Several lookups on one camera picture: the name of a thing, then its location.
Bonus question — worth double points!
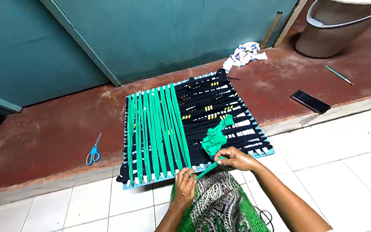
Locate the person's left hand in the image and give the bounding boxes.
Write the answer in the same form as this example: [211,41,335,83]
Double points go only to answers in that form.
[172,167,198,211]

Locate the crumpled white patterned cloth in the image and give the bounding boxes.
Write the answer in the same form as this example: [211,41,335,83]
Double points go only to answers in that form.
[222,41,268,73]

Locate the person's right forearm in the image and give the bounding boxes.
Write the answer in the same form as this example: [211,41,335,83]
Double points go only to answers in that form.
[252,162,333,232]

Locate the person's right hand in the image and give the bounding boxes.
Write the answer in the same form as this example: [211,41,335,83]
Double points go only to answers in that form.
[214,147,258,171]

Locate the black smartphone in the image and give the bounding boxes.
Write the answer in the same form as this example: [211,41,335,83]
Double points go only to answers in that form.
[290,90,331,115]

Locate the blue-handled scissors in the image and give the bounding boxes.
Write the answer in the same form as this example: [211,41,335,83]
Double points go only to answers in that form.
[86,132,102,166]

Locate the wooden door post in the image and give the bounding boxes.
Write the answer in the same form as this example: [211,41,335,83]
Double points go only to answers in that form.
[274,0,309,48]

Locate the black patterned fabric strips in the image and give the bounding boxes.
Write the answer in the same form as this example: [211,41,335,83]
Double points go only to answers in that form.
[117,69,273,185]

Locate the person's left forearm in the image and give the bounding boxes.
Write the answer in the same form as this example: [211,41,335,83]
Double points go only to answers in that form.
[155,202,185,232]

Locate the person's legs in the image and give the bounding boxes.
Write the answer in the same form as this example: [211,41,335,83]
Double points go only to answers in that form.
[171,170,271,232]

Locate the blue frame with white pegs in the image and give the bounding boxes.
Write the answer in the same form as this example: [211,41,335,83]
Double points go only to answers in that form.
[123,72,275,190]

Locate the short wooden strip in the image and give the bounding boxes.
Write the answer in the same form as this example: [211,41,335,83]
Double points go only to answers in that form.
[260,11,283,49]

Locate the green pencil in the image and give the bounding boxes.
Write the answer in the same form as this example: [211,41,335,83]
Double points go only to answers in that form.
[325,66,354,85]

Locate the brown bucket with white handle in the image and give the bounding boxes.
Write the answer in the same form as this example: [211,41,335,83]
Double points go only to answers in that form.
[295,0,371,59]

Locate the teal door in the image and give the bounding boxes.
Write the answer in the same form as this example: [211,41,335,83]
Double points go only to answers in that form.
[0,0,111,107]

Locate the teal door post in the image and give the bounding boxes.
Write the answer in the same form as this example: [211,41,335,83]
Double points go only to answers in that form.
[40,0,122,87]

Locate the black cable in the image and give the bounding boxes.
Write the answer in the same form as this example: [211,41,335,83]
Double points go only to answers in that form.
[253,206,274,232]

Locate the green fabric strip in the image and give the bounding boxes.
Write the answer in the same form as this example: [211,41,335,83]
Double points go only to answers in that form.
[128,83,234,185]

